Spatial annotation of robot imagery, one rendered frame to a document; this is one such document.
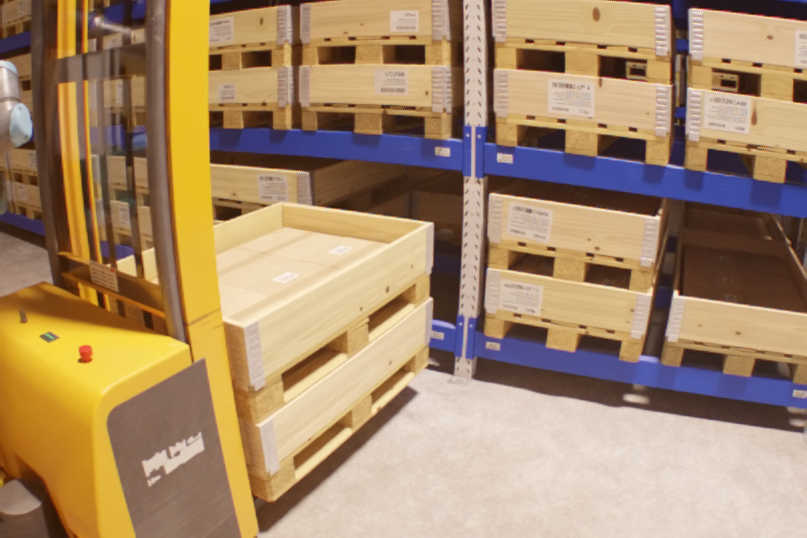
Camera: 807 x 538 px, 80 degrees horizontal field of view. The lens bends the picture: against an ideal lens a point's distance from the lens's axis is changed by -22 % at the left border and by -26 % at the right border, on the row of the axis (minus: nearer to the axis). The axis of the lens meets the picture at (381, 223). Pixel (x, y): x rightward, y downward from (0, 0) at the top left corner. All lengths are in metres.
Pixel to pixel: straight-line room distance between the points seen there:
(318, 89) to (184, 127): 1.69
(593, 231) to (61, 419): 2.15
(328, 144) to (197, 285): 1.67
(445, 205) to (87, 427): 3.31
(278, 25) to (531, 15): 1.34
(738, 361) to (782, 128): 1.06
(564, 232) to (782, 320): 1.15
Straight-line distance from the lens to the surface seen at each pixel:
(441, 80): 2.76
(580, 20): 2.59
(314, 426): 2.11
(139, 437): 1.49
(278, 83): 3.24
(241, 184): 3.49
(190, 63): 1.49
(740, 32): 2.56
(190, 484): 1.69
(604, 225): 2.62
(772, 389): 2.94
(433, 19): 2.78
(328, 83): 3.06
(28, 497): 1.85
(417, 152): 2.86
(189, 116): 1.49
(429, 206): 4.29
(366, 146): 2.98
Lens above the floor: 1.56
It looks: 15 degrees down
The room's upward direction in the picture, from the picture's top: straight up
